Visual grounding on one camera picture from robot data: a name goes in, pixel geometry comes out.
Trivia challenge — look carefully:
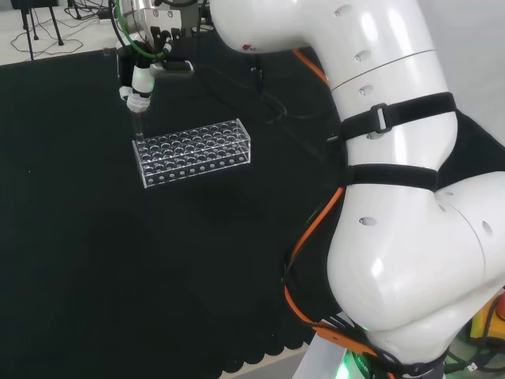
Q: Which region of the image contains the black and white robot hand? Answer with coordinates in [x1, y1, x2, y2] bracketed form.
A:
[116, 24, 196, 115]

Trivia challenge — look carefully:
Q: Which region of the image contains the clear acrylic test tube rack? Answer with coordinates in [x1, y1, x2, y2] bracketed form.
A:
[131, 117, 253, 190]

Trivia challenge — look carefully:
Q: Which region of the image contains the black tripod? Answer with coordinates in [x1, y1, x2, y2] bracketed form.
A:
[10, 0, 65, 61]

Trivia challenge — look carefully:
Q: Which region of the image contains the black bench cloth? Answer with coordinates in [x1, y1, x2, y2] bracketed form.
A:
[0, 43, 505, 379]

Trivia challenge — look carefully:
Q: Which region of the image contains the yellow stop button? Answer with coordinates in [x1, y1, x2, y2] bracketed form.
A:
[468, 290, 505, 351]

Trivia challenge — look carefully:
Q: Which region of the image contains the green cable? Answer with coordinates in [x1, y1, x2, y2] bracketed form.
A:
[109, 0, 171, 61]

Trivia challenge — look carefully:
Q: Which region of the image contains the grey floor cable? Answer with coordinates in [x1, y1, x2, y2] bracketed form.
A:
[9, 27, 84, 57]

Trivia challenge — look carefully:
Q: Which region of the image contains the black cable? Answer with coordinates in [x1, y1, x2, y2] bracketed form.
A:
[193, 54, 341, 149]

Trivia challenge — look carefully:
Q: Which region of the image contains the orange cable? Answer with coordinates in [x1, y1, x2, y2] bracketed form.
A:
[283, 47, 395, 379]

